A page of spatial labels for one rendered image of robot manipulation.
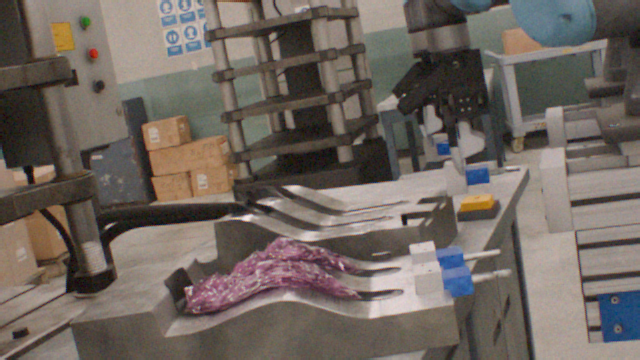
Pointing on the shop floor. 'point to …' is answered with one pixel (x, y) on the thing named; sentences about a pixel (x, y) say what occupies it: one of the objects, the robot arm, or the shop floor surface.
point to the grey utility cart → (517, 126)
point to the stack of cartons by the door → (187, 161)
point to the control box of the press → (101, 85)
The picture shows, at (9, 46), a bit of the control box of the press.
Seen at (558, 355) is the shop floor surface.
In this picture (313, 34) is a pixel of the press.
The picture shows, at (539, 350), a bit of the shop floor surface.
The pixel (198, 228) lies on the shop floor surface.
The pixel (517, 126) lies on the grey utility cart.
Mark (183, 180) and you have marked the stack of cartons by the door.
